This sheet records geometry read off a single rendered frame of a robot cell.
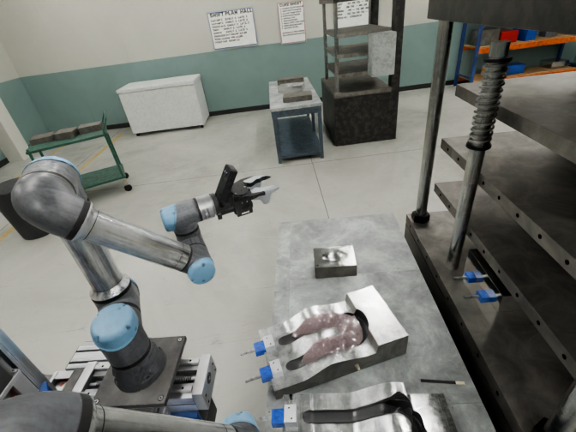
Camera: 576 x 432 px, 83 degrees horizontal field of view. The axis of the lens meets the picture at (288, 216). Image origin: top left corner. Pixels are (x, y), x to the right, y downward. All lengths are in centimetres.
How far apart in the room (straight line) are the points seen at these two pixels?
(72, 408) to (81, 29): 812
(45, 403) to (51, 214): 43
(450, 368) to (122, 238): 114
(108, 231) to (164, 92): 639
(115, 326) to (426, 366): 102
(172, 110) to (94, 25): 221
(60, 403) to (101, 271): 59
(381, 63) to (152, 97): 443
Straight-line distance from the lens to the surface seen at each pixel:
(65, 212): 82
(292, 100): 474
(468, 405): 132
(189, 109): 712
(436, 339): 143
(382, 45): 479
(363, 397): 115
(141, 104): 736
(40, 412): 49
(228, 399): 225
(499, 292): 145
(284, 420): 112
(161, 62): 796
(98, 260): 104
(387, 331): 128
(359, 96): 507
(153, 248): 87
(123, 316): 103
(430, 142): 181
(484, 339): 151
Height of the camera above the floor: 192
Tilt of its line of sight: 33 degrees down
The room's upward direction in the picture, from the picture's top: 8 degrees counter-clockwise
